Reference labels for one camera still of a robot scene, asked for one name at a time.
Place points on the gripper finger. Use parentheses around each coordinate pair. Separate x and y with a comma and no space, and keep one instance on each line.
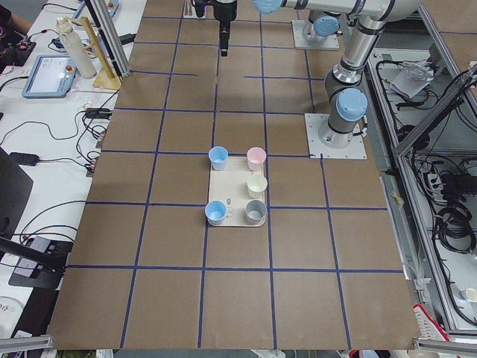
(224,36)

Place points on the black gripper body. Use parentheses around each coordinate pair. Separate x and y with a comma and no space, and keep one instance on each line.
(224,10)

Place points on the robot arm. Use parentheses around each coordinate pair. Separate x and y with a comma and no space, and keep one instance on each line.
(348,103)
(320,26)

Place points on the blue cup near pink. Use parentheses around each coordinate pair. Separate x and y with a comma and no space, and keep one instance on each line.
(218,156)

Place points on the pink plastic cup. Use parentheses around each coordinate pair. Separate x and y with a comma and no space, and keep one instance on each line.
(256,157)

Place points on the cream plastic cup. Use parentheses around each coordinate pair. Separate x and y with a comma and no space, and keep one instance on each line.
(256,186)

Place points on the blue cup near grey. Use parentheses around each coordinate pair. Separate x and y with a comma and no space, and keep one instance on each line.
(215,212)

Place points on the grey plastic cup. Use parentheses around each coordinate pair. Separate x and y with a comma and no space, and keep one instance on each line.
(255,212)

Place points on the wooden mug tree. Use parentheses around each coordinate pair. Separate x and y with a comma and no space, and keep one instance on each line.
(106,78)

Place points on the white water bottle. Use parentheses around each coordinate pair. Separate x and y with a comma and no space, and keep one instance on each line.
(74,47)

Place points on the beige serving tray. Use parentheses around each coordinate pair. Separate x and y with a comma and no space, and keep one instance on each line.
(230,187)

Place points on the blue teach pendant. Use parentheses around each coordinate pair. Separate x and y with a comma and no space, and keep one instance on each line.
(51,77)

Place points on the black power adapter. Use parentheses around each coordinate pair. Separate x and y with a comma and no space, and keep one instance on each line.
(25,159)

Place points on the black monitor stand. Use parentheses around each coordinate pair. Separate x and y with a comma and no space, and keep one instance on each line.
(42,261)

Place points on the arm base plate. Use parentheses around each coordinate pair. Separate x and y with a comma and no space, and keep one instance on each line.
(324,143)
(306,38)

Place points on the aluminium frame post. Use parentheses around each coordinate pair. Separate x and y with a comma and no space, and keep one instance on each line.
(100,15)

